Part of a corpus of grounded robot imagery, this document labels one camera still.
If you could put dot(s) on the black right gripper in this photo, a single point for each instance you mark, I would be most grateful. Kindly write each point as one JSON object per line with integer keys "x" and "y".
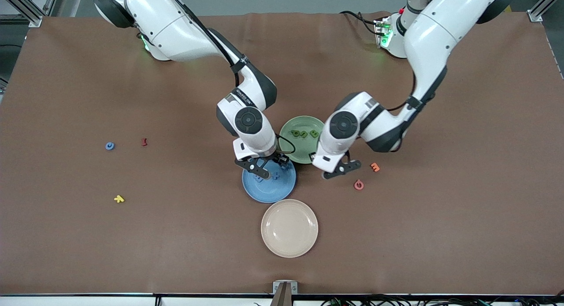
{"x": 276, "y": 158}

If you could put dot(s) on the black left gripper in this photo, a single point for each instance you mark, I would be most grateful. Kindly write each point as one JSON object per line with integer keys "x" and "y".
{"x": 347, "y": 153}

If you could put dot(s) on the green foam letter P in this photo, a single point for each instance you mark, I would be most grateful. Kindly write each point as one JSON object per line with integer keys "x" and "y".
{"x": 295, "y": 133}

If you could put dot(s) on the green foam letter B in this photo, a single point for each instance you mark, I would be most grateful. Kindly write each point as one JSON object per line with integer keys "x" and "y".
{"x": 314, "y": 133}

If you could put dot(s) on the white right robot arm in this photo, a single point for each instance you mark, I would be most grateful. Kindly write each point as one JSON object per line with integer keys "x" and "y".
{"x": 176, "y": 28}

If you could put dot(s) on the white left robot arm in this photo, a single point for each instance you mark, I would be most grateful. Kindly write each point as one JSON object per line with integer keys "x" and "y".
{"x": 432, "y": 37}

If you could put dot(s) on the green plate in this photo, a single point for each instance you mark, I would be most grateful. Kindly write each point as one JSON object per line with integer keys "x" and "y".
{"x": 299, "y": 149}

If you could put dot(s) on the pink foam letter Q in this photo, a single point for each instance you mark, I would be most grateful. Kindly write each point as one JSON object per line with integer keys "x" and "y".
{"x": 356, "y": 185}

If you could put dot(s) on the orange foam letter E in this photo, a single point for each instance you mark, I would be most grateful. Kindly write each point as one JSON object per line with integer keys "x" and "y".
{"x": 377, "y": 167}

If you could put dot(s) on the blue plate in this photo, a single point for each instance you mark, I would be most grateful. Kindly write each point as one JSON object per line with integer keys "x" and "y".
{"x": 269, "y": 191}

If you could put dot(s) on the beige plate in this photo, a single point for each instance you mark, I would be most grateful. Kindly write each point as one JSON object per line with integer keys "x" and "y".
{"x": 289, "y": 228}

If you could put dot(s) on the brown table mat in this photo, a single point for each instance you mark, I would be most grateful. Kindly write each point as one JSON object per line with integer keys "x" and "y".
{"x": 484, "y": 165}

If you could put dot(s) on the yellow foam letter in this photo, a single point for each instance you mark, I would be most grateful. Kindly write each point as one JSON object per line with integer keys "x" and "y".
{"x": 119, "y": 199}

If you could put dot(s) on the grey metal bracket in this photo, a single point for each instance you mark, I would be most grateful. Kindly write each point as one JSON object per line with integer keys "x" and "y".
{"x": 276, "y": 286}

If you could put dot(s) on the aluminium frame profile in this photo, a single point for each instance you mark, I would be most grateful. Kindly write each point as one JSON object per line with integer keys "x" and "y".
{"x": 535, "y": 16}
{"x": 35, "y": 20}

